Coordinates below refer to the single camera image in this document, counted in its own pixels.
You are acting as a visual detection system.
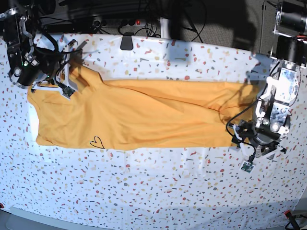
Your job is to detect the black table clamp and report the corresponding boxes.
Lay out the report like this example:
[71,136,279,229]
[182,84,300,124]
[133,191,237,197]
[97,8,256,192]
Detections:
[120,32,134,51]

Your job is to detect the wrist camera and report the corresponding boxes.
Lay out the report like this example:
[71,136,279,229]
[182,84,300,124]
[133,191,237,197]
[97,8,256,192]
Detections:
[62,86,75,100]
[240,161,255,173]

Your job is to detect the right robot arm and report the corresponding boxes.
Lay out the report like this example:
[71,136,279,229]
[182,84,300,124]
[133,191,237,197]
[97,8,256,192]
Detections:
[0,0,78,99]

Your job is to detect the aluminium profile post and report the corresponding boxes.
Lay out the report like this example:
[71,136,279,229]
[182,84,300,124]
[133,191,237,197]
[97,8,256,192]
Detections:
[160,18,170,39]

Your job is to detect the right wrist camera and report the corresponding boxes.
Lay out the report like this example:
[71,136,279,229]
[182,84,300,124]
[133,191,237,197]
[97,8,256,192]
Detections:
[62,86,75,100]

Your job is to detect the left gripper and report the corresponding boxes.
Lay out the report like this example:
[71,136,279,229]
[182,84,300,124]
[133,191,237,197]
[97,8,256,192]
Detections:
[230,119,288,165]

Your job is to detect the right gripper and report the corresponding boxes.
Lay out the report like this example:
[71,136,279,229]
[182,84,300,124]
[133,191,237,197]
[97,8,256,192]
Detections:
[30,39,82,93]

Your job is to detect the yellow T-shirt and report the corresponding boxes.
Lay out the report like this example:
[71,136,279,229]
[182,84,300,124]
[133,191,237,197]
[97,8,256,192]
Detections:
[27,66,259,150]

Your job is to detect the terrazzo pattern table cloth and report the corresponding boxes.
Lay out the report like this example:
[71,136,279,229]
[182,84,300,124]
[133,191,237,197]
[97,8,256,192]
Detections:
[0,34,307,230]

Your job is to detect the red clamp handle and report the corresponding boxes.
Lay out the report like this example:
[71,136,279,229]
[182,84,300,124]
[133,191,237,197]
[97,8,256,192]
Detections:
[284,210,300,230]

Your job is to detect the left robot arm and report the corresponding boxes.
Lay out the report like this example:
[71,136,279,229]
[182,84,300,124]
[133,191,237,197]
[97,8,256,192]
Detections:
[28,0,307,169]

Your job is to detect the black power strip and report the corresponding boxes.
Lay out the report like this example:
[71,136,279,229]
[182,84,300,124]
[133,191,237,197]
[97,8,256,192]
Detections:
[93,19,146,27]

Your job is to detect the black cable bundle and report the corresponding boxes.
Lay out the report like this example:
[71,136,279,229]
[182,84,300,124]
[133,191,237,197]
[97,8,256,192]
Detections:
[134,0,240,44]

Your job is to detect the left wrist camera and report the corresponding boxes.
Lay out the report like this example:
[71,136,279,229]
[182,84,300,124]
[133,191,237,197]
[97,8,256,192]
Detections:
[240,161,255,173]

